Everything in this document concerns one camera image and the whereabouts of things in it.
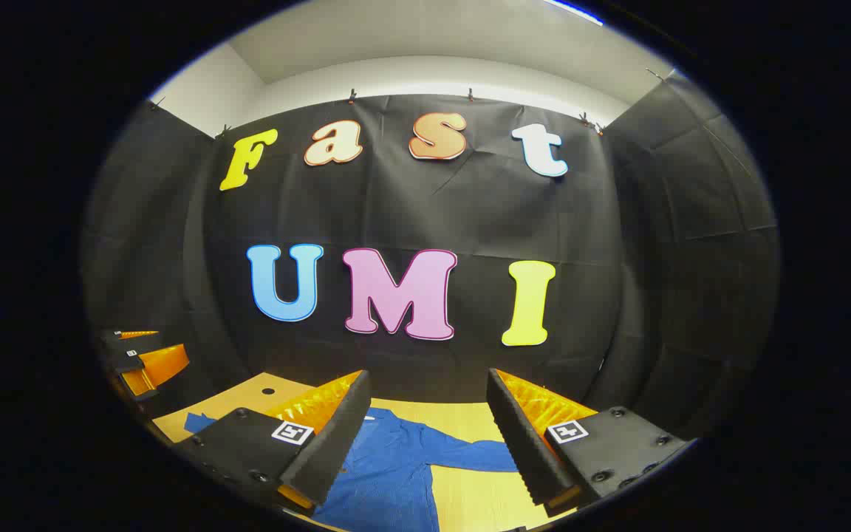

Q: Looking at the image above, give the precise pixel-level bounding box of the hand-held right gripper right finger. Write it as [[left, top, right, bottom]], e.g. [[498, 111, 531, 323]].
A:
[[486, 367, 695, 518]]

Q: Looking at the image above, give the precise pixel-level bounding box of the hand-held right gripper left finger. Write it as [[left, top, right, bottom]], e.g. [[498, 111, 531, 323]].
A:
[[173, 369, 372, 516]]

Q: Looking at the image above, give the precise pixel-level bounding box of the blue ribbed shirt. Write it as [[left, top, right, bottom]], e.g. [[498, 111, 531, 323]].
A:
[[183, 406, 519, 532]]

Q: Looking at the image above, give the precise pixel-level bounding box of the black backdrop cloth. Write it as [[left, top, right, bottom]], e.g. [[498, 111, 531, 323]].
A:
[[80, 70, 781, 444]]

